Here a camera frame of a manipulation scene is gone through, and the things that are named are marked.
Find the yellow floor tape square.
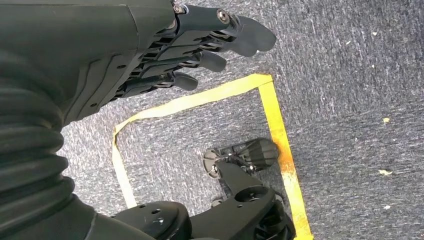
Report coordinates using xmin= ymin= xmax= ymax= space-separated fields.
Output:
xmin=111 ymin=73 xmax=315 ymax=240

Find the black left camera bracket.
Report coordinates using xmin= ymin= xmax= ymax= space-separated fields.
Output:
xmin=110 ymin=201 xmax=193 ymax=240

